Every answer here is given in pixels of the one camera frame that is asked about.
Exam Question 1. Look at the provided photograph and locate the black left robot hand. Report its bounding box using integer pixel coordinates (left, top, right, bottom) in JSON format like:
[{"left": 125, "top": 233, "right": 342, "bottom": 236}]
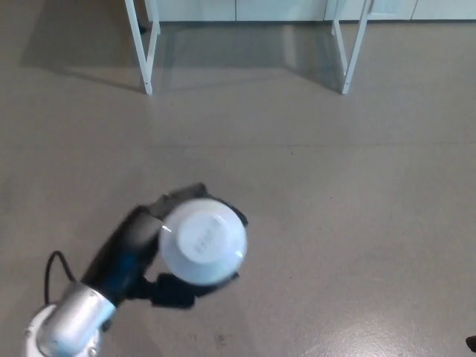
[{"left": 80, "top": 181, "right": 249, "bottom": 309}]

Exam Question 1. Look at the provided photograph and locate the white bowl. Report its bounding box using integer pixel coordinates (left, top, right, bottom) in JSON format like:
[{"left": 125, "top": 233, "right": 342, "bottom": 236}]
[{"left": 158, "top": 198, "right": 248, "bottom": 286}]

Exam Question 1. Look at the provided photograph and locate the white cabinet row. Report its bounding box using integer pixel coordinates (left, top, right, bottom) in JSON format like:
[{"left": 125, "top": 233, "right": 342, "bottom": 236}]
[{"left": 144, "top": 0, "right": 476, "bottom": 22}]

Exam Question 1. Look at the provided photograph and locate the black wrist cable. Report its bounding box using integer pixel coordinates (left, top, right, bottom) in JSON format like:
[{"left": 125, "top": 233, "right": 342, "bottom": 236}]
[{"left": 45, "top": 251, "right": 83, "bottom": 304}]

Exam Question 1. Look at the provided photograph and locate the white metal table frame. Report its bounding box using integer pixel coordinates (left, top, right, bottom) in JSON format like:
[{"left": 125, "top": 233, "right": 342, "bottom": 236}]
[{"left": 124, "top": 0, "right": 374, "bottom": 95}]

